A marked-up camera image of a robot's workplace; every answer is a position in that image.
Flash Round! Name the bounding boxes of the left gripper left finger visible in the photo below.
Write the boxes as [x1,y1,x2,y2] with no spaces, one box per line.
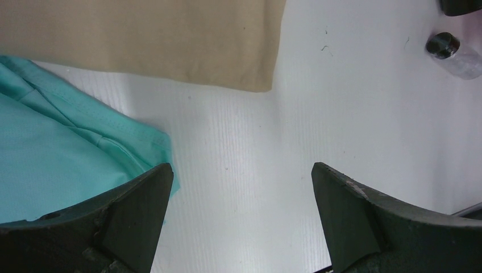
[1,163,174,272]

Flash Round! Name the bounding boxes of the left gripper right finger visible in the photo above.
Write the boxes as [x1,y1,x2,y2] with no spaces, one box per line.
[311,163,481,272]

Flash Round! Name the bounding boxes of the clear bottle black cap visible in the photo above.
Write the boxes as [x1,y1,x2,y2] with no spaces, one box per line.
[425,32,481,80]

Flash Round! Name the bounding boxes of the black pink drawer organizer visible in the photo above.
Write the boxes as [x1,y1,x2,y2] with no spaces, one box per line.
[439,0,481,16]

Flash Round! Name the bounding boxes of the teal cloth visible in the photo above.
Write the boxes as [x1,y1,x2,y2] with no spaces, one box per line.
[1,56,173,223]

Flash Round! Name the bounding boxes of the tan cloth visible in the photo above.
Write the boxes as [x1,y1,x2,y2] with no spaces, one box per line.
[1,1,285,92]

